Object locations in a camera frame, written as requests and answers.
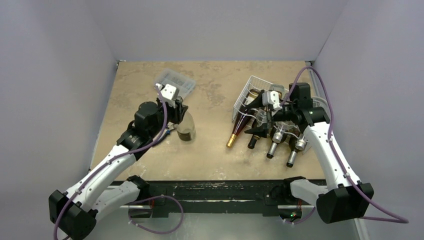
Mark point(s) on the dark bottle black cap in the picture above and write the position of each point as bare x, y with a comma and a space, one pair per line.
256, 133

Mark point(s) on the white wire wine rack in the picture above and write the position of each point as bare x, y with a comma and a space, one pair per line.
267, 110

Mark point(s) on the blue handled pliers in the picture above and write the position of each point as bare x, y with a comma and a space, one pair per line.
167, 132

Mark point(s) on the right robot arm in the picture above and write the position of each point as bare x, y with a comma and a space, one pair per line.
344, 196

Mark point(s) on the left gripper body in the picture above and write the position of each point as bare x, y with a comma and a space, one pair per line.
172, 113

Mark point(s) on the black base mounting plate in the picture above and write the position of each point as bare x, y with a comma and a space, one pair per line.
269, 198

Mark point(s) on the round clear bottle silver cap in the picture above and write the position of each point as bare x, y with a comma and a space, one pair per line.
277, 136

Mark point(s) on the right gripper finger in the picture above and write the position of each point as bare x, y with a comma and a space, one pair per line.
251, 100
264, 121

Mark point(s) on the amber bottle gold foil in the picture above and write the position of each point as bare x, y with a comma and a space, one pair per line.
240, 122

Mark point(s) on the square bottle gold black cap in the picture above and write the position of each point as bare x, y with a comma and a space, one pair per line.
279, 88

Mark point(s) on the tall clear glass bottle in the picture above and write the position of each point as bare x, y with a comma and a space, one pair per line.
186, 129

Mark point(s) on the aluminium frame rail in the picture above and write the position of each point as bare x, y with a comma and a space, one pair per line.
314, 82

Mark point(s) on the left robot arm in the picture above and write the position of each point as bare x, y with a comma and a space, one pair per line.
76, 211

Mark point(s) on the clear plastic compartment box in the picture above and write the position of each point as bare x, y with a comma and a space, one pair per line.
185, 84

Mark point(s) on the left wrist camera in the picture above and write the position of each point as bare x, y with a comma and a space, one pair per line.
169, 93

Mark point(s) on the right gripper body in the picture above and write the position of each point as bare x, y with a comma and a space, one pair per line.
274, 115

